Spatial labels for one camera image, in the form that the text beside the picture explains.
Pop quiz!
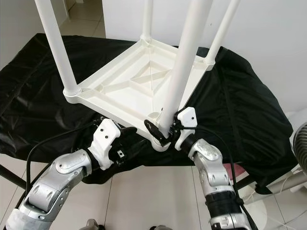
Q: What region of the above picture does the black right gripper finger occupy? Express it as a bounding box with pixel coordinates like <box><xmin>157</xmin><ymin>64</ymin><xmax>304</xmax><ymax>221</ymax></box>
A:
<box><xmin>144</xmin><ymin>119</ymin><xmax>166</xmax><ymax>145</ymax></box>

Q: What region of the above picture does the white plastic table top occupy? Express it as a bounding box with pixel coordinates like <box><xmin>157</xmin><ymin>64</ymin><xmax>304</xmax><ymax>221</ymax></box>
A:
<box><xmin>65</xmin><ymin>38</ymin><xmax>216</xmax><ymax>151</ymax></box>

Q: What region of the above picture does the white plastic table leg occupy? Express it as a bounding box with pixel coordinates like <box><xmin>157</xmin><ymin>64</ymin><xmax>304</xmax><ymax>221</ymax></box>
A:
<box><xmin>35</xmin><ymin>0</ymin><xmax>81</xmax><ymax>96</ymax></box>
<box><xmin>203</xmin><ymin>0</ymin><xmax>241</xmax><ymax>65</ymax></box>
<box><xmin>156</xmin><ymin>0</ymin><xmax>214</xmax><ymax>137</ymax></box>
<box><xmin>140</xmin><ymin>0</ymin><xmax>155</xmax><ymax>41</ymax></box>

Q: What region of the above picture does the black table cloth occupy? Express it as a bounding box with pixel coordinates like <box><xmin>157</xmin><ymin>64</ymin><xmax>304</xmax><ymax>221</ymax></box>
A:
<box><xmin>0</xmin><ymin>34</ymin><xmax>293</xmax><ymax>195</ymax></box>

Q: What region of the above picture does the black metal table leg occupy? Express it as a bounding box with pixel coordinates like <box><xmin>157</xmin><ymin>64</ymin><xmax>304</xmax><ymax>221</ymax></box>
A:
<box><xmin>235</xmin><ymin>175</ymin><xmax>255</xmax><ymax>190</ymax></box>
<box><xmin>0</xmin><ymin>165</ymin><xmax>29</xmax><ymax>190</ymax></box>

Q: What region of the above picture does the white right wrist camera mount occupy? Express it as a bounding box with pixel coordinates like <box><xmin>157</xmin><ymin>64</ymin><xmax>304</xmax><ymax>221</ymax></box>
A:
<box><xmin>175</xmin><ymin>107</ymin><xmax>198</xmax><ymax>150</ymax></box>

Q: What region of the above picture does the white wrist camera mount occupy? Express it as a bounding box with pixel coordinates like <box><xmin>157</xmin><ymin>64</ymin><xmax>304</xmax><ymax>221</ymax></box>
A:
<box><xmin>89</xmin><ymin>118</ymin><xmax>123</xmax><ymax>171</ymax></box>
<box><xmin>175</xmin><ymin>107</ymin><xmax>198</xmax><ymax>150</ymax></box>

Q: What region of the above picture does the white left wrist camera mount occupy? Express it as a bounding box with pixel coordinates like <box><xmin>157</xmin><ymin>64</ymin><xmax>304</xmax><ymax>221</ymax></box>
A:
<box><xmin>89</xmin><ymin>118</ymin><xmax>123</xmax><ymax>171</ymax></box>

